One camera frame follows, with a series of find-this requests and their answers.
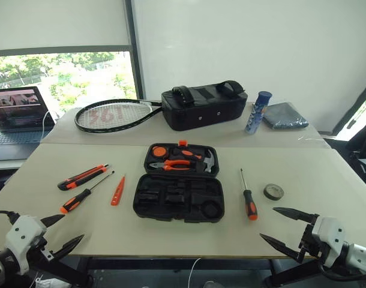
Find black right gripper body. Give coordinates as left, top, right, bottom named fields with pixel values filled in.
left=297, top=222, right=325, bottom=264

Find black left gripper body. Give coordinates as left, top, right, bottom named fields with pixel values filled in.
left=31, top=218, right=56, bottom=263

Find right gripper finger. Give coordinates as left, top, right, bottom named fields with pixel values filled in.
left=259, top=233, right=302, bottom=263
left=272, top=207, right=320, bottom=224

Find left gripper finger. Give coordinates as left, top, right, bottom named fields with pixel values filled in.
left=52, top=234, right=85, bottom=260
left=40, top=214, right=65, bottom=228

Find long orange black screwdriver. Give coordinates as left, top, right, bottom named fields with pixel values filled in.
left=59, top=170, right=116, bottom=215

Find orange black utility knife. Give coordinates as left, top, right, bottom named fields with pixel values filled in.
left=57, top=163, right=110, bottom=192

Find short orange black screwdriver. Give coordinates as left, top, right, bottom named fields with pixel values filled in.
left=239, top=168, right=259, bottom=221

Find orange voltage tester pen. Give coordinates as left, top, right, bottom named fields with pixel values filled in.
left=110, top=173, right=127, bottom=207

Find black tool case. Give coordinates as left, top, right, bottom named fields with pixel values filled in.
left=132, top=140, right=226, bottom=224

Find white crumpled paper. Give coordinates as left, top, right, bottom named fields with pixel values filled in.
left=35, top=276, right=60, bottom=288

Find black tennis racket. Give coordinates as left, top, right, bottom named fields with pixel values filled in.
left=74, top=98, right=163, bottom=134

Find black office chair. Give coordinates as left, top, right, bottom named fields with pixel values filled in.
left=344, top=117, right=366, bottom=181

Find folded blue cloth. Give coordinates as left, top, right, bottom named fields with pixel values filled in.
left=262, top=102, right=310, bottom=131

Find open laptop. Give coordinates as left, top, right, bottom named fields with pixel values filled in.
left=0, top=86, right=56, bottom=161

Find blue cylindrical tube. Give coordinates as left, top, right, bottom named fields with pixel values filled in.
left=244, top=91, right=273, bottom=135

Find claw hammer with orange grip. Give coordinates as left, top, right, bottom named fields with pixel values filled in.
left=178, top=148, right=217, bottom=175

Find orange black tape measure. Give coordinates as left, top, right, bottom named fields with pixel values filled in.
left=150, top=145, right=170, bottom=158

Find black padded bag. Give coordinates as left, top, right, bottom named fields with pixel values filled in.
left=161, top=80, right=249, bottom=132

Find white roller blind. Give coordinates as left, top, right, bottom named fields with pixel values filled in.
left=0, top=0, right=132, bottom=51

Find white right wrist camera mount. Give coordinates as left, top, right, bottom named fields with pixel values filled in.
left=311, top=216, right=350, bottom=268

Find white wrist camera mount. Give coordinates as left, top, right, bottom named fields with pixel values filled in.
left=5, top=215, right=48, bottom=275
left=311, top=216, right=350, bottom=268

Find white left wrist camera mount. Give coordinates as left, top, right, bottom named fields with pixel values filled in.
left=5, top=215, right=48, bottom=275

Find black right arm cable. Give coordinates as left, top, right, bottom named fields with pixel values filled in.
left=317, top=263, right=366, bottom=283

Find black table frame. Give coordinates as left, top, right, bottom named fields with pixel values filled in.
left=47, top=256, right=322, bottom=288

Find white thin cable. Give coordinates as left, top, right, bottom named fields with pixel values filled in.
left=188, top=257, right=202, bottom=288

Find white laptop cable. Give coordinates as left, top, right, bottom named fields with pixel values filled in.
left=41, top=110, right=52, bottom=133

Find dark slanted window frame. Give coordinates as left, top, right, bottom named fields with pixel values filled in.
left=332, top=80, right=366, bottom=139

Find orange handled pliers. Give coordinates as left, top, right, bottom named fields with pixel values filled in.
left=148, top=159, right=191, bottom=172

